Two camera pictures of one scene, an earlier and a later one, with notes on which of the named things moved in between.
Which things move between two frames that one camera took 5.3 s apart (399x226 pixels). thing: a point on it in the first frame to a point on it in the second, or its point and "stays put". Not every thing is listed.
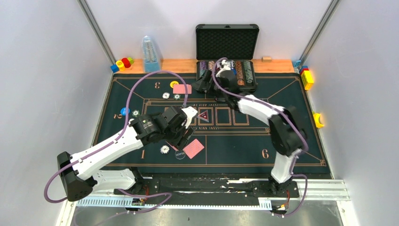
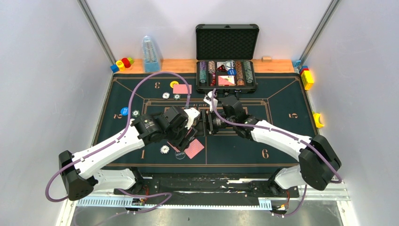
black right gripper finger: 201,84 to 200,127
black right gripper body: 218,91 to 218,123
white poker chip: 164,149 stays put
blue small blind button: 123,111 stays put
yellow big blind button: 172,83 stays put
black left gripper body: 181,134 stays put
